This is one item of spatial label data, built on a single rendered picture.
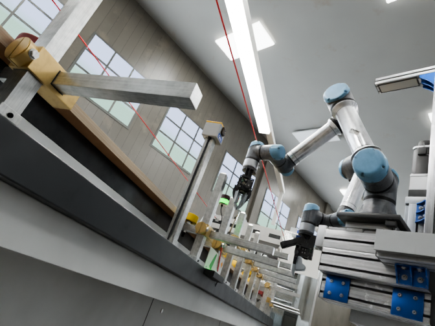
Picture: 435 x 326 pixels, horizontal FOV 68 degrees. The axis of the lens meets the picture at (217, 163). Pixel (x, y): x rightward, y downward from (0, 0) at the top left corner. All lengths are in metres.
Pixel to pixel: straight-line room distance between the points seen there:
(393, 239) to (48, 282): 1.04
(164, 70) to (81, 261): 7.24
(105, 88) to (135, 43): 7.11
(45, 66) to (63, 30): 0.08
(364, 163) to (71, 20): 1.03
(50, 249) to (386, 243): 0.94
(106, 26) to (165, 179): 3.42
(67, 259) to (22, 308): 0.30
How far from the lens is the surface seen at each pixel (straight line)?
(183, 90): 0.50
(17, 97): 0.64
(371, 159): 1.30
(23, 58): 0.65
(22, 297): 1.07
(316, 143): 1.66
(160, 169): 7.42
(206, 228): 1.41
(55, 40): 0.69
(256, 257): 1.65
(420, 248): 1.14
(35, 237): 0.75
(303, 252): 1.63
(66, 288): 1.18
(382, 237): 1.17
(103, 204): 0.79
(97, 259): 0.90
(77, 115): 0.95
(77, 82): 0.63
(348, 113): 1.50
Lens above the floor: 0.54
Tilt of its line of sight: 24 degrees up
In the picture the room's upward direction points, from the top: 21 degrees clockwise
